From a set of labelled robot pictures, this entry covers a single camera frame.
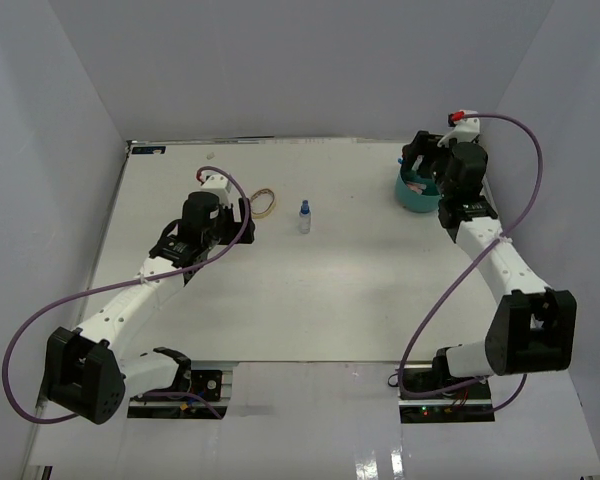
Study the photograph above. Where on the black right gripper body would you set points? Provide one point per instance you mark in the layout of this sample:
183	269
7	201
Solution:
434	162

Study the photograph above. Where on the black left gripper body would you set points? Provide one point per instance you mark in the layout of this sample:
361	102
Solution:
223	232

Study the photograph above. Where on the beige masking tape roll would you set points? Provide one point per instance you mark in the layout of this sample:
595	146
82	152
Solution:
263	202

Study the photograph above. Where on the pink-tipped purple pen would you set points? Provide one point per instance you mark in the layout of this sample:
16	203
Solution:
418	188

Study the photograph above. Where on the small blue-capped spray bottle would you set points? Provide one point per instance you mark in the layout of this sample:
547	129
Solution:
305	217

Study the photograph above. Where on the purple clear-capped pen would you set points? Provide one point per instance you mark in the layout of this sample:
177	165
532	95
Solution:
418	162

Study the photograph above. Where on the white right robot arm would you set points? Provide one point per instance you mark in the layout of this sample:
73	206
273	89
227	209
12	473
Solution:
533	326

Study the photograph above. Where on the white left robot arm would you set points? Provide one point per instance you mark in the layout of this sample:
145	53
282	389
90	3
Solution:
86	370

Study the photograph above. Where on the teal round divided organizer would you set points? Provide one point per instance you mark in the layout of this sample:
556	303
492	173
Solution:
425	203

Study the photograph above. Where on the left blue table label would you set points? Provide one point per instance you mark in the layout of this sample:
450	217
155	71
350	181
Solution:
148	150

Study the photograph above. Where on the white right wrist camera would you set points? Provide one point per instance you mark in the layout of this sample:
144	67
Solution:
464	128

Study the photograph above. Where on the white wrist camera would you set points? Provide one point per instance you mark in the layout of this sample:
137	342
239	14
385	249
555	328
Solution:
217	184
464	128

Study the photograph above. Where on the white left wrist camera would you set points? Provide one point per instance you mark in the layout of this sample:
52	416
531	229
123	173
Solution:
217	184

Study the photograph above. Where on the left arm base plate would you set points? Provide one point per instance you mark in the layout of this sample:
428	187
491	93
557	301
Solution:
207	399

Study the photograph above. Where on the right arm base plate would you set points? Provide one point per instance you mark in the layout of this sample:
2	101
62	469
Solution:
470	404

